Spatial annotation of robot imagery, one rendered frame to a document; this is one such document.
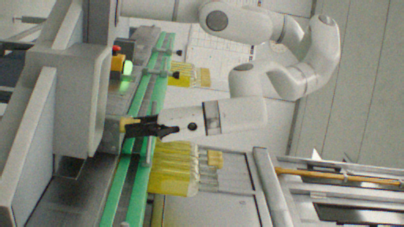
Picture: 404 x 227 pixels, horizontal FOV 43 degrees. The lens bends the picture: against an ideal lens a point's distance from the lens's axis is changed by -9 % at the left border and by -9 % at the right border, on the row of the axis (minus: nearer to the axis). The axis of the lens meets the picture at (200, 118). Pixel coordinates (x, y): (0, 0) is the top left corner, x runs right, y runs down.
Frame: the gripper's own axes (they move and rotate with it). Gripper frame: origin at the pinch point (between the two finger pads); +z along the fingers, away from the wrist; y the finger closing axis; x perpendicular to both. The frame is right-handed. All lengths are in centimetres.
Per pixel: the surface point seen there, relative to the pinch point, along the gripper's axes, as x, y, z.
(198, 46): -88, 608, -14
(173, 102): -159, 609, 28
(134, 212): -13.8, -14.2, 1.4
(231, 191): -37, 41, -20
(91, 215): -9.9, -22.1, 8.6
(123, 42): 7, 80, 11
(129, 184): -13.6, 0.7, 3.7
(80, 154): -2.4, -6.9, 11.9
